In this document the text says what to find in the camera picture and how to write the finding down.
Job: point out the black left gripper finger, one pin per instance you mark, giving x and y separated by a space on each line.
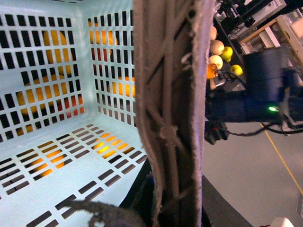
108 214

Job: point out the light blue plastic basket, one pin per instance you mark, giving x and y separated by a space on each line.
67 120

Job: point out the brown basket handle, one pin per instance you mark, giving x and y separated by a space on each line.
171 47

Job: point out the dark robot arm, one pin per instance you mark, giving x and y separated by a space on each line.
271 96

